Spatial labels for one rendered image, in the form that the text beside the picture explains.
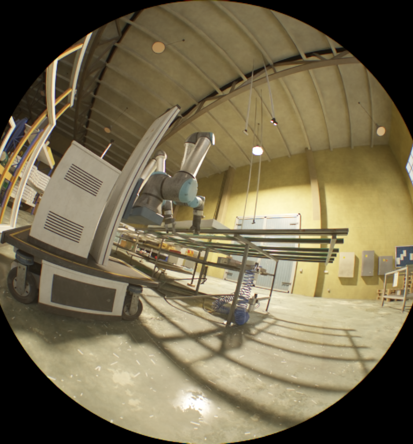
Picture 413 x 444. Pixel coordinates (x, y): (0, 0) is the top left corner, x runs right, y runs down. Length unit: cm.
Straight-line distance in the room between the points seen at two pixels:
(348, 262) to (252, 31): 1023
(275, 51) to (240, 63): 173
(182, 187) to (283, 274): 717
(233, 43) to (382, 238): 1049
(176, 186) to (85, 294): 75
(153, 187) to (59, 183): 55
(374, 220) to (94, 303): 890
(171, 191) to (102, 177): 40
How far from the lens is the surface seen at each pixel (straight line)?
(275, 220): 852
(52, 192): 82
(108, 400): 59
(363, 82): 947
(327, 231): 105
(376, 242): 832
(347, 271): 749
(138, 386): 65
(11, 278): 93
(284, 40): 799
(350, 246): 789
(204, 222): 146
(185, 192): 85
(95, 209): 82
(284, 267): 770
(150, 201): 91
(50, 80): 190
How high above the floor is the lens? 50
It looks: 17 degrees up
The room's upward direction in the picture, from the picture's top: 15 degrees clockwise
